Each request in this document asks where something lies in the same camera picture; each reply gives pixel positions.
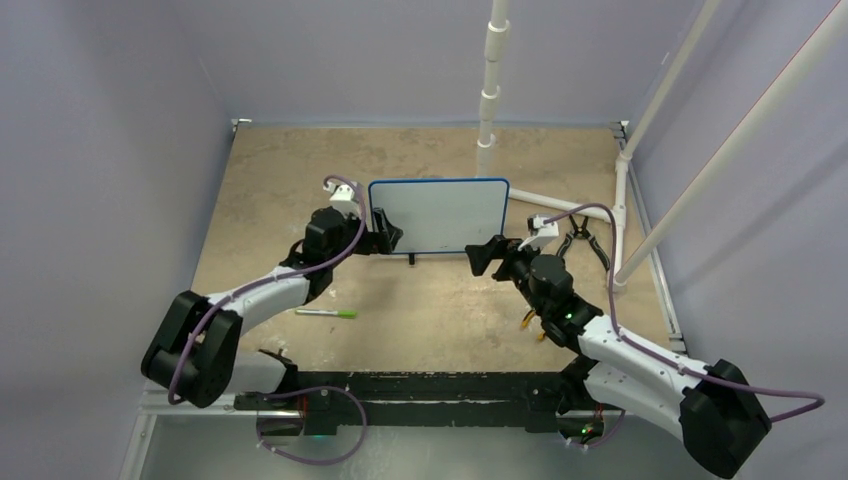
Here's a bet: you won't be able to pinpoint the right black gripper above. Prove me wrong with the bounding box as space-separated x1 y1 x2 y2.
466 234 548 317

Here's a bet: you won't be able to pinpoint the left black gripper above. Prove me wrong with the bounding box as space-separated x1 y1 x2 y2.
327 207 400 269

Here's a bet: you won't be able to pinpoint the blue framed whiteboard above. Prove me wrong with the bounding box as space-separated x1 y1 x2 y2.
367 177 510 256

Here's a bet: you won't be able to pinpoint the white green whiteboard marker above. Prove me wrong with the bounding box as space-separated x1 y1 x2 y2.
294 308 358 319

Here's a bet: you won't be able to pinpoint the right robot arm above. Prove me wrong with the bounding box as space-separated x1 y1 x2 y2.
465 235 772 479

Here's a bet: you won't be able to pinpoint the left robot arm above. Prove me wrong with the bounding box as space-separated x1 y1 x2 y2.
140 207 404 409

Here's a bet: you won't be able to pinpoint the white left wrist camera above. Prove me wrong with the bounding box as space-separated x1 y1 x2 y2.
323 179 361 219

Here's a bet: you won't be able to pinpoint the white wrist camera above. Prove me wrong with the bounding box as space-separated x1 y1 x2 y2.
323 179 361 219
518 214 560 252

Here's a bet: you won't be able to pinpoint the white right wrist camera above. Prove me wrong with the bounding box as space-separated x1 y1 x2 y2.
518 214 560 252

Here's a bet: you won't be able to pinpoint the yellow handled pliers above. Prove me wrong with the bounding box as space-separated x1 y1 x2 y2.
520 310 547 343

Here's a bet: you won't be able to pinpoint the black handled pliers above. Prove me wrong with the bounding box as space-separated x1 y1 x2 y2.
556 215 611 272

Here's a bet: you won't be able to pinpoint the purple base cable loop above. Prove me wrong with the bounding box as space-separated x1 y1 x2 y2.
255 385 370 466

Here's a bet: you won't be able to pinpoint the white pvc pipe frame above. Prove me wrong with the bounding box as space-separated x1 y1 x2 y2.
474 0 848 294

